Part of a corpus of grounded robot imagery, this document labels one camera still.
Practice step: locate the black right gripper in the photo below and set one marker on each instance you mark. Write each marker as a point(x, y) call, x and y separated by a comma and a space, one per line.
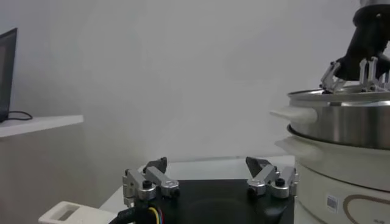
point(370, 33)

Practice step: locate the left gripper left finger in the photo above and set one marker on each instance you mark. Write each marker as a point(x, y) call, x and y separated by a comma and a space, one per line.
point(146, 185)

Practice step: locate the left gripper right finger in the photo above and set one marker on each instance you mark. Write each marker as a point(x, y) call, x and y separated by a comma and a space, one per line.
point(274, 182)

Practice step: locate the stainless perforated steamer basket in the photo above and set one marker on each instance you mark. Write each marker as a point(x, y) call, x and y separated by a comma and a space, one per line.
point(350, 128)

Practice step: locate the white electric cooker pot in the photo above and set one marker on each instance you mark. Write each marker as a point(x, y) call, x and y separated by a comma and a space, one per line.
point(335, 188)

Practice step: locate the white side table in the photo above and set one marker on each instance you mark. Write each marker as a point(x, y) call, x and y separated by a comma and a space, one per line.
point(36, 124)

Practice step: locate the black monitor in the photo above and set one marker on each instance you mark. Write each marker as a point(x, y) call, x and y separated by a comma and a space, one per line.
point(6, 76)

